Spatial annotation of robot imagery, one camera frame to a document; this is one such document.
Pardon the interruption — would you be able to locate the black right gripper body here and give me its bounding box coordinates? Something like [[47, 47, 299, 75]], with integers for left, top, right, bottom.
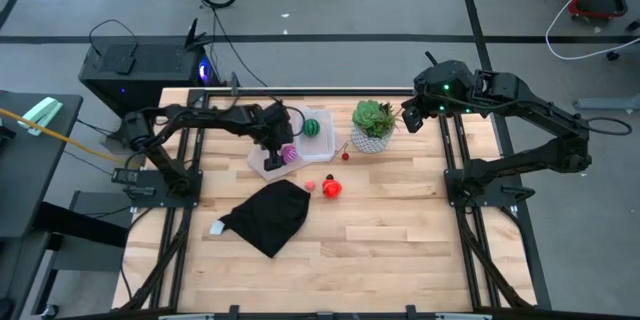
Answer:
[[401, 104, 426, 134]]

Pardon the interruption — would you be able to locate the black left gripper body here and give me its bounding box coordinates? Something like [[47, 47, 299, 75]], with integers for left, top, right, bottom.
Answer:
[[257, 101, 296, 149]]

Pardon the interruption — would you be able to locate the black cloth bag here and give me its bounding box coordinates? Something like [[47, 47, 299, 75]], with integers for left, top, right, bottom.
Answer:
[[218, 178, 312, 260]]

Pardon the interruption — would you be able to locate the red toy tomato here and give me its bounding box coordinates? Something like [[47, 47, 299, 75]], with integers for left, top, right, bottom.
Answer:
[[321, 179, 344, 200]]

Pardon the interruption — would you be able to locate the clear plastic tupperware container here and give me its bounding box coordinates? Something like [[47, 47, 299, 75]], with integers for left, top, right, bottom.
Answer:
[[298, 108, 337, 164]]

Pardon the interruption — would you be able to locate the succulent in patterned pot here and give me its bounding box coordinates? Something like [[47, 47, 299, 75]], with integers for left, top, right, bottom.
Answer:
[[350, 99, 405, 155]]

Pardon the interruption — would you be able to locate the black wifi antenna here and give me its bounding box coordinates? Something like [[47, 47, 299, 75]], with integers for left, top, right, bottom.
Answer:
[[183, 17, 215, 52]]

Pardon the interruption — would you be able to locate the black computer tower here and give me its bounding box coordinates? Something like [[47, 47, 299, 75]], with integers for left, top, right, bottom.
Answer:
[[78, 34, 225, 132]]

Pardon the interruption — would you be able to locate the black power adapter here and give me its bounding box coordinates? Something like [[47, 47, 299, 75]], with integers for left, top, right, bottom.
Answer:
[[111, 168, 141, 185]]

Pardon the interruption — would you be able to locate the black flat box device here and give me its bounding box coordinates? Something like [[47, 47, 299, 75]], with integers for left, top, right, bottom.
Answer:
[[115, 42, 140, 77]]

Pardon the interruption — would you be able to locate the gray metal table foot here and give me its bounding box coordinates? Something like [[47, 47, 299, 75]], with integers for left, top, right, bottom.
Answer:
[[572, 95, 640, 114]]

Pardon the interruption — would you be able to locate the black desk leg base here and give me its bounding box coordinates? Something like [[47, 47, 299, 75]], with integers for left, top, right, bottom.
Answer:
[[29, 200, 132, 250]]

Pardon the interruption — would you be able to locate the mint green stapler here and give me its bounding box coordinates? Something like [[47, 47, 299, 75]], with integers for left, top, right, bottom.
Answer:
[[18, 96, 64, 137]]

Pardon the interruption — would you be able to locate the black desk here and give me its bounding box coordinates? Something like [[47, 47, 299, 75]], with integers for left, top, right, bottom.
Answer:
[[0, 89, 84, 241]]

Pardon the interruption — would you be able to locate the black aluminium table frame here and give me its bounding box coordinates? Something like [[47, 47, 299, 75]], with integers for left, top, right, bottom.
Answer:
[[119, 87, 539, 314]]

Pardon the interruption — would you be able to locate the long black floor cable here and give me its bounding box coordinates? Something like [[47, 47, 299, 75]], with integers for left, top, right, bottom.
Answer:
[[209, 7, 269, 89]]

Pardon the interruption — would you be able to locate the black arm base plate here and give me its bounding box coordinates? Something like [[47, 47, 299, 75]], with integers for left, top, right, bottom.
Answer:
[[444, 168, 536, 210], [130, 168, 204, 210]]

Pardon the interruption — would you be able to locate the black cable bundle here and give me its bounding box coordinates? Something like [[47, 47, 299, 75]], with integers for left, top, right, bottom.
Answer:
[[457, 207, 534, 310], [122, 207, 194, 311]]

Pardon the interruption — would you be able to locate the white cable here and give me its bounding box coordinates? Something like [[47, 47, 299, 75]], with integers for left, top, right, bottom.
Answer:
[[543, 0, 640, 61]]

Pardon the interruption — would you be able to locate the thin black cable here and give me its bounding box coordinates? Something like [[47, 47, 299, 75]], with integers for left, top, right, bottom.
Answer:
[[88, 18, 140, 57]]

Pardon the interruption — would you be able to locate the yellow cable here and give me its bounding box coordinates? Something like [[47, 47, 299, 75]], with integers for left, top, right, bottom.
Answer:
[[0, 107, 137, 168]]

